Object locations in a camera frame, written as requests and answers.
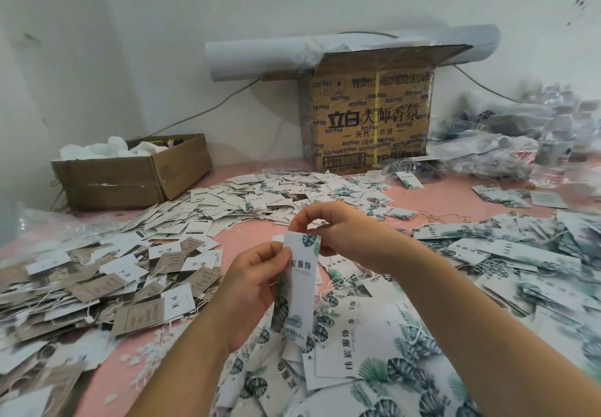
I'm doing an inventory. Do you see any person's right hand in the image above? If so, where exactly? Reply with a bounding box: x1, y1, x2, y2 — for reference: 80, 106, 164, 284
288, 200, 424, 277

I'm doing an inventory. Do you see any person's left hand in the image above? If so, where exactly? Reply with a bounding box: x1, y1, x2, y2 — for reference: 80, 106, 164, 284
202, 241, 294, 352

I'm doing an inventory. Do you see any single white leaf print tag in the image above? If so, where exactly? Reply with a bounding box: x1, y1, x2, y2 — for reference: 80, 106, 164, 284
280, 232, 322, 342

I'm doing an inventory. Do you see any heap of small tags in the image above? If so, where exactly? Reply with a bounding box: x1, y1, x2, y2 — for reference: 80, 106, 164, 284
117, 168, 421, 242

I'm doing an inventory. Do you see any pile of white strings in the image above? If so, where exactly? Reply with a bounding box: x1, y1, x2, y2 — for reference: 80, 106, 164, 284
122, 318, 227, 404

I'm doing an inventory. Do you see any pile of green leaf tags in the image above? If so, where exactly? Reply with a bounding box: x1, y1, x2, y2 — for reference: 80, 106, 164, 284
214, 200, 601, 417

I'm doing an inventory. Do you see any pile of brown white tags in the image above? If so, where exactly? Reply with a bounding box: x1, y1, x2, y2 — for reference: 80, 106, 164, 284
0, 232, 225, 417

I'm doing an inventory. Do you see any person's right forearm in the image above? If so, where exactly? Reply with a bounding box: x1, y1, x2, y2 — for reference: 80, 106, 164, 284
393, 247, 601, 417

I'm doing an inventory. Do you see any person's left forearm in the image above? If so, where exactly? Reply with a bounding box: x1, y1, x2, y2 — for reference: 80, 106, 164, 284
126, 332, 250, 417

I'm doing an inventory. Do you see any large printed cardboard box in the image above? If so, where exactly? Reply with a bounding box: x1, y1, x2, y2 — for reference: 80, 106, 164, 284
299, 44, 473, 175

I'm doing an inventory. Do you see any small open cardboard box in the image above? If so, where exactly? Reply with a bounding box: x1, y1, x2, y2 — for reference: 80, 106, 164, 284
51, 133, 213, 211

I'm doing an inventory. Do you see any white crumpled material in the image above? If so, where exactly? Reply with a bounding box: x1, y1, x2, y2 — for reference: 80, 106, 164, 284
58, 136, 170, 162

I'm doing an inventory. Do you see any heap of clear plastic bags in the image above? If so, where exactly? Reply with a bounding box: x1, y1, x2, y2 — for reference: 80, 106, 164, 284
427, 78, 601, 192

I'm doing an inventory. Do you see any white roll in plastic wrap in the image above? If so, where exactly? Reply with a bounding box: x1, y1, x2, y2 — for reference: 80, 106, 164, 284
205, 24, 501, 83

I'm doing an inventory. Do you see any clear plastic bag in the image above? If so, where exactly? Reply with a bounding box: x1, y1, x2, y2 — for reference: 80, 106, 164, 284
14, 207, 93, 252

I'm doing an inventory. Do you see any black cable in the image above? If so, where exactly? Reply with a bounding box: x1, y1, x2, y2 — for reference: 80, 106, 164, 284
141, 78, 262, 141

